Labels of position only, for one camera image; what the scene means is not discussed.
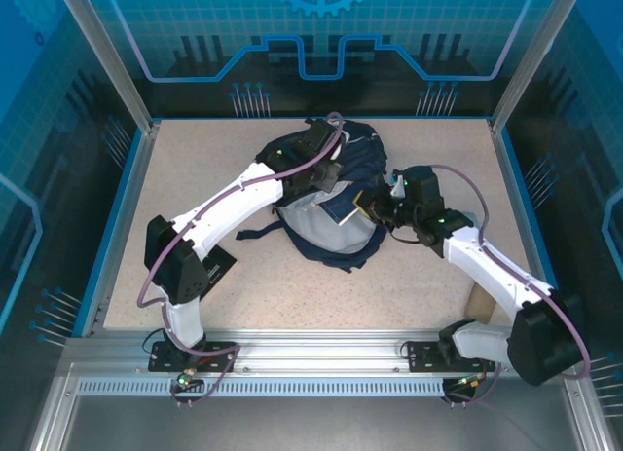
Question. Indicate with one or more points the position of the aluminium side rail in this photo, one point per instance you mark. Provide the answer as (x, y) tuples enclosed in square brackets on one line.
[(510, 178), (134, 178)]

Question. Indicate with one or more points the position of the left aluminium frame post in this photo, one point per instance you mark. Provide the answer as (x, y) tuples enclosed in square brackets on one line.
[(109, 56)]

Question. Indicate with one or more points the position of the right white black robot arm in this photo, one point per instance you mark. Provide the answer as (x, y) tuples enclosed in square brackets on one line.
[(496, 271)]

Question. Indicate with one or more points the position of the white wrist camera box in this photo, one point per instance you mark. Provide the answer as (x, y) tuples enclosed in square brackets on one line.
[(396, 188), (340, 146)]

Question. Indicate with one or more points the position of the navy blue backpack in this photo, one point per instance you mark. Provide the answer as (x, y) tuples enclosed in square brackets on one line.
[(336, 241)]

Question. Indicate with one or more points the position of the left aluminium side rail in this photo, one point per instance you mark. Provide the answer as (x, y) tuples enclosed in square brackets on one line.
[(134, 178)]

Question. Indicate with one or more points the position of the aluminium mounting rail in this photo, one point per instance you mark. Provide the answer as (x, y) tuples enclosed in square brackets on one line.
[(316, 351)]

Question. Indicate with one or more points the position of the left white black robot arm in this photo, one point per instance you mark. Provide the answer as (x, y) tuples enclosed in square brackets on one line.
[(224, 212)]

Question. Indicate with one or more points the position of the right aluminium frame post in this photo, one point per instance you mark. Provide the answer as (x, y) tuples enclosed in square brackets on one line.
[(530, 56)]

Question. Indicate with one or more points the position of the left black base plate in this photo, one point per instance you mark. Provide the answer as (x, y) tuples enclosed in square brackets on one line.
[(160, 361)]

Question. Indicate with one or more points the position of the tan board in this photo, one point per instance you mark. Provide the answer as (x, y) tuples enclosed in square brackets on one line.
[(479, 305)]

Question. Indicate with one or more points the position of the left connector with green light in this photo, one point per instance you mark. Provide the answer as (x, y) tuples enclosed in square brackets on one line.
[(185, 379)]

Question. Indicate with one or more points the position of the blue book with yellow label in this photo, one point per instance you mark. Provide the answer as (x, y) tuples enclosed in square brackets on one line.
[(340, 207)]

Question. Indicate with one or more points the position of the connector with green light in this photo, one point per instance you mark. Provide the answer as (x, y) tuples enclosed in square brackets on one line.
[(185, 379), (469, 382)]

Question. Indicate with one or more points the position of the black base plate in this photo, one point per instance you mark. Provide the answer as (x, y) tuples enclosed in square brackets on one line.
[(421, 356), (160, 361)]

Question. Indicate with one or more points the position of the right connector with green light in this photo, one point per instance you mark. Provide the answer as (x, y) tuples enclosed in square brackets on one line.
[(469, 382)]

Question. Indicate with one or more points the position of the right aluminium side rail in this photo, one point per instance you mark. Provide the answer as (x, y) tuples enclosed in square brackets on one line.
[(510, 178)]

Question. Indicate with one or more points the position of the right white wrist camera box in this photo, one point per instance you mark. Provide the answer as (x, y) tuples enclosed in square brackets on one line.
[(396, 188)]

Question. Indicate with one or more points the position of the steel bottom panel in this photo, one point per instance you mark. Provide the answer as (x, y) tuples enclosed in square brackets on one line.
[(316, 426)]

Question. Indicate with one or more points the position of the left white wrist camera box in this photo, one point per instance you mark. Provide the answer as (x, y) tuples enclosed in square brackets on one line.
[(340, 146)]

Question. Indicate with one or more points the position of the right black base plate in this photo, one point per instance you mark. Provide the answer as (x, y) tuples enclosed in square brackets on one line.
[(421, 356)]

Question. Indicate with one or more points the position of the aluminium frame post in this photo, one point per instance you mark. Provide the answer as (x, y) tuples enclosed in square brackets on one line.
[(109, 56), (530, 56)]

